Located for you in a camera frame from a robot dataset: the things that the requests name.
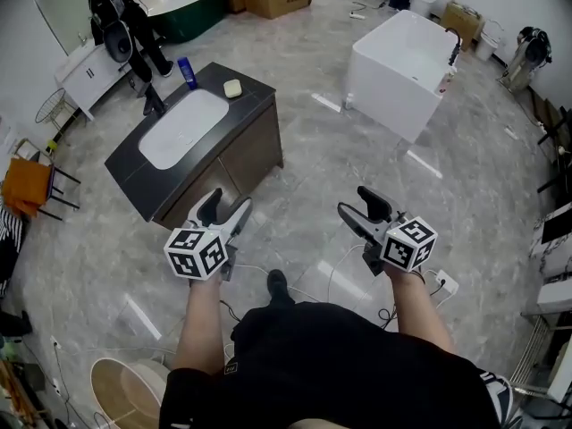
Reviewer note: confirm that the white power strip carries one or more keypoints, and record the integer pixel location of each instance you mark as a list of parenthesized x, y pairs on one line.
[(447, 281)]

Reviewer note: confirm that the blue bottle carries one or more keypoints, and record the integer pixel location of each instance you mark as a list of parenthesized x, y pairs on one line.
[(187, 72)]

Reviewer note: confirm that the cardboard box with items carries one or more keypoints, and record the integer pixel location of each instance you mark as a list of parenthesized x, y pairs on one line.
[(462, 20)]

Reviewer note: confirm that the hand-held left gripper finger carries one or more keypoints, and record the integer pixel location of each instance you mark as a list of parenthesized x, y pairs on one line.
[(239, 215), (206, 208)]

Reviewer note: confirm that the cream soap bar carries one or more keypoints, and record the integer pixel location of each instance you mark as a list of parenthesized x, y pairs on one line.
[(232, 88)]

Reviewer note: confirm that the person's black shoe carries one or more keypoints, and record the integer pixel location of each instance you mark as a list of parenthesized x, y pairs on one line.
[(278, 286)]

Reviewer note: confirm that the wooden vanity cabinet black top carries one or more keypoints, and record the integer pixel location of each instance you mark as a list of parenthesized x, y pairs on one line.
[(241, 150)]

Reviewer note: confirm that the person's right forearm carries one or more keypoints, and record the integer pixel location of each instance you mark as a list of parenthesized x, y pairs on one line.
[(418, 311)]

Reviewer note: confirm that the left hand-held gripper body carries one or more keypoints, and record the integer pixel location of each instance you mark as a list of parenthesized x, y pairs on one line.
[(196, 253)]

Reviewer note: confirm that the white bucket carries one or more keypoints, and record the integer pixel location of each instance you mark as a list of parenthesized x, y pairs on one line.
[(487, 43)]

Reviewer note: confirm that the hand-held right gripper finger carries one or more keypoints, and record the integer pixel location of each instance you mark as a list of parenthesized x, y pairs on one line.
[(377, 203), (355, 222)]

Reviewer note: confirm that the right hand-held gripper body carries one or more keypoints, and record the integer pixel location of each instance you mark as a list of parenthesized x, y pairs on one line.
[(404, 244)]

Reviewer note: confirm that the white square bathtub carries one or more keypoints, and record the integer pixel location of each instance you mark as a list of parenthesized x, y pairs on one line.
[(402, 69)]

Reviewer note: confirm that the dark green bathtub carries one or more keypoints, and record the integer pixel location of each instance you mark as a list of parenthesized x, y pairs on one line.
[(192, 14)]

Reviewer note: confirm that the black bathtub faucet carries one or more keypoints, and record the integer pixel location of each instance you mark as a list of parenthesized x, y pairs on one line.
[(454, 45)]

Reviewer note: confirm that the person's left forearm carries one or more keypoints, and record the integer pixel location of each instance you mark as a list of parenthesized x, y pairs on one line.
[(199, 324)]

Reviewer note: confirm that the white vanity cabinet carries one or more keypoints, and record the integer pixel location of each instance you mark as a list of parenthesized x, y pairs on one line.
[(87, 76)]

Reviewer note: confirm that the orange chair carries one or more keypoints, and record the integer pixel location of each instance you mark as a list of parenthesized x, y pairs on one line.
[(29, 186)]

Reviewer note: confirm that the person's black shirt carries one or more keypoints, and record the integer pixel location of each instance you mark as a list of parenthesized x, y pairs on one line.
[(330, 369)]

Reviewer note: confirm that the round wooden table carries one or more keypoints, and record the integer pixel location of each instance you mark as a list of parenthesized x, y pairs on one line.
[(123, 393)]

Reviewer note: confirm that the white sink basin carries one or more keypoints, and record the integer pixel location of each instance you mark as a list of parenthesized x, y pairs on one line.
[(181, 130)]

